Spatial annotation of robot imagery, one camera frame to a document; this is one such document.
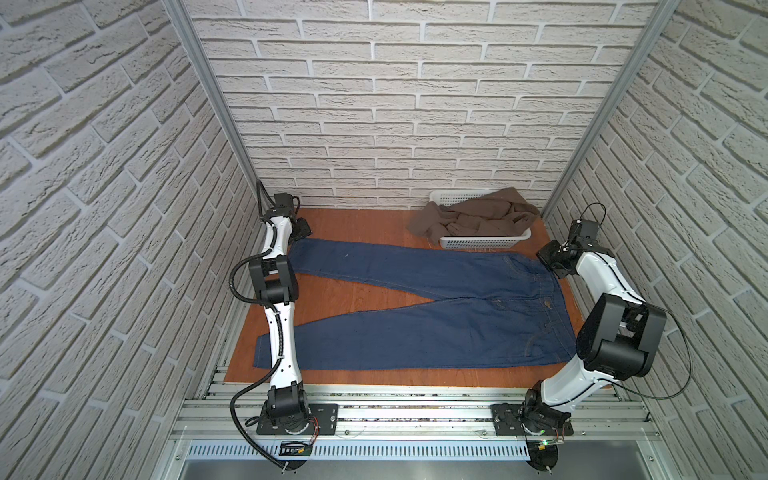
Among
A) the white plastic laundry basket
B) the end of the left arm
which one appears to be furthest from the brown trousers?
the end of the left arm

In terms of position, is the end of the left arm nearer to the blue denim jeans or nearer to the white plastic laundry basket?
the blue denim jeans

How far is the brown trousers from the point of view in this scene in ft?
3.45

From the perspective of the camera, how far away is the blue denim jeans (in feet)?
2.79

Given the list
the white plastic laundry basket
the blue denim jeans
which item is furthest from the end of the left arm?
the white plastic laundry basket

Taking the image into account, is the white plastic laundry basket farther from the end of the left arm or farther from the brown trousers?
the end of the left arm

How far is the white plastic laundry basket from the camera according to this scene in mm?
1047
